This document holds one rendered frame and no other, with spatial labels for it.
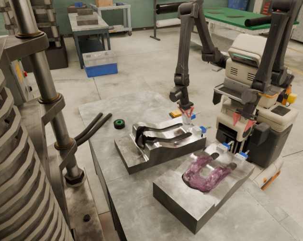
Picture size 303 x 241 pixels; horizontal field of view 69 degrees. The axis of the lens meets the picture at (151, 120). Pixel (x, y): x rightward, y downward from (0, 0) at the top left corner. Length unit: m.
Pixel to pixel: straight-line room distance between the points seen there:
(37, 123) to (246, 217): 0.95
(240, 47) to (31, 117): 1.17
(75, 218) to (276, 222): 0.90
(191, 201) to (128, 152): 0.47
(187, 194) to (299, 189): 1.68
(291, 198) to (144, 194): 1.61
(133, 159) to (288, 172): 1.84
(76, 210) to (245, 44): 1.29
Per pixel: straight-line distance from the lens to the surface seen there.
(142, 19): 7.94
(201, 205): 1.00
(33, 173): 0.19
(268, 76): 1.24
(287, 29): 1.25
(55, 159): 1.06
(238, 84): 1.56
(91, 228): 1.11
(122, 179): 1.22
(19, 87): 1.07
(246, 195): 1.23
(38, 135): 0.79
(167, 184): 1.04
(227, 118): 1.72
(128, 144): 1.32
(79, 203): 1.19
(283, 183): 2.54
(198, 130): 1.35
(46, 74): 0.93
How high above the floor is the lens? 1.72
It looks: 35 degrees down
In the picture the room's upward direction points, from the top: 1 degrees counter-clockwise
